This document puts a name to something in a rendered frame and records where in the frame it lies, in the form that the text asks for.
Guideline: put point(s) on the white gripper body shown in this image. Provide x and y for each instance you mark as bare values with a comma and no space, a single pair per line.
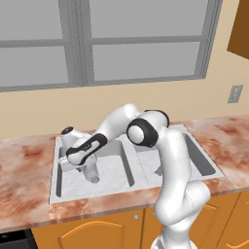
68,164

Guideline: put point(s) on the brown wall cupboard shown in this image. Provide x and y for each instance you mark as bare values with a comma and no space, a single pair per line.
240,29

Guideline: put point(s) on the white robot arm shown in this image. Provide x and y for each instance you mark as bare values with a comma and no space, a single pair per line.
173,168

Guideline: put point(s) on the grey double basin sink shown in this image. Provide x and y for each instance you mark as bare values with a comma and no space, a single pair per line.
110,175

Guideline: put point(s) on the grey wall socket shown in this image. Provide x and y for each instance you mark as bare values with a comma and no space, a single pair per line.
235,94

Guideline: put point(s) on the black dishwasher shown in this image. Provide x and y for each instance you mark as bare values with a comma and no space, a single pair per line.
16,240

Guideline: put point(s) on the silver round cupboard knob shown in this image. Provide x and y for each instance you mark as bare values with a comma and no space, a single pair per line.
136,216

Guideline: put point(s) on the grey framed window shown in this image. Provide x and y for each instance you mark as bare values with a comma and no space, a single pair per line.
142,39

